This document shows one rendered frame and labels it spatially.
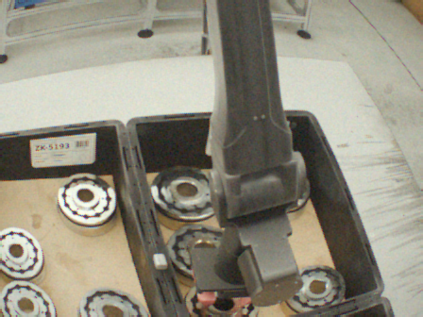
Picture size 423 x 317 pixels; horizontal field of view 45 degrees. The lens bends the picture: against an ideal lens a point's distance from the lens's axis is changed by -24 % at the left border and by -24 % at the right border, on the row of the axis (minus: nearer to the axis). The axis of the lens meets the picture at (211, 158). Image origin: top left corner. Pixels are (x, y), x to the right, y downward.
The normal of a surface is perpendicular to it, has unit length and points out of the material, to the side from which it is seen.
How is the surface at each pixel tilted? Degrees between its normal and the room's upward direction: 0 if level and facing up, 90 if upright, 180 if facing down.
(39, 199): 0
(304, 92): 0
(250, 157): 83
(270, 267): 14
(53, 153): 90
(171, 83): 0
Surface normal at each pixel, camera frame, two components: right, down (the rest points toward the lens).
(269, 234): -0.05, -0.66
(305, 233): 0.14, -0.72
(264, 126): 0.25, 0.60
